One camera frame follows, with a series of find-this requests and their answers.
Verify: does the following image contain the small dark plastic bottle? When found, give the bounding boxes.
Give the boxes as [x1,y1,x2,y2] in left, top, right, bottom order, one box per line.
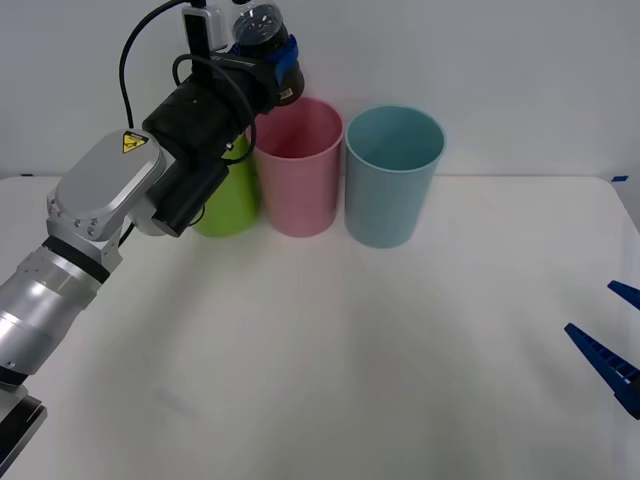
[231,0,306,108]

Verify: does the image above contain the green plastic bin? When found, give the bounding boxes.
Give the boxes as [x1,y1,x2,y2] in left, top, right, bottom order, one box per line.
[193,130,262,239]

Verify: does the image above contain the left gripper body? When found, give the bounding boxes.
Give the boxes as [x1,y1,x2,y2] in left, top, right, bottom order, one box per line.
[212,50,282,119]

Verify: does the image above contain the pale blue plastic bin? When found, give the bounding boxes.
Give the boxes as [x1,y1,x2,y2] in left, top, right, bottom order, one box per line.
[343,104,446,250]

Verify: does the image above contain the pink plastic bin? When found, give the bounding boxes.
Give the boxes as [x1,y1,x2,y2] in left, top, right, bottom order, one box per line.
[248,96,345,239]

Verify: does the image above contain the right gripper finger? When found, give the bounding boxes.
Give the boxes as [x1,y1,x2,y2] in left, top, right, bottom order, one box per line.
[564,322,640,421]
[607,280,640,309]

